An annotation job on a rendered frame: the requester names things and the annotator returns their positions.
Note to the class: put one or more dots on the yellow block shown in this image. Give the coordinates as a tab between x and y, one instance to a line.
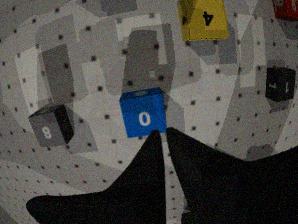
203	19

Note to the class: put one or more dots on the blue block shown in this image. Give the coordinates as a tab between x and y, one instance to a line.
143	111

